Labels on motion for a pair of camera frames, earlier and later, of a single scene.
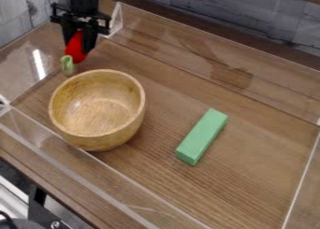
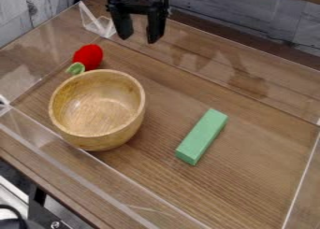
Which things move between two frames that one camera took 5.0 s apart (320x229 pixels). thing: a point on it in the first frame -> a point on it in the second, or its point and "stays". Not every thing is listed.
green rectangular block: x=195 y=145 stays
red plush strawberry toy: x=75 y=48 -> x=87 y=58
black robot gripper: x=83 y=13 -> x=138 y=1
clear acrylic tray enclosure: x=180 y=125 stays
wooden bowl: x=96 y=107 stays
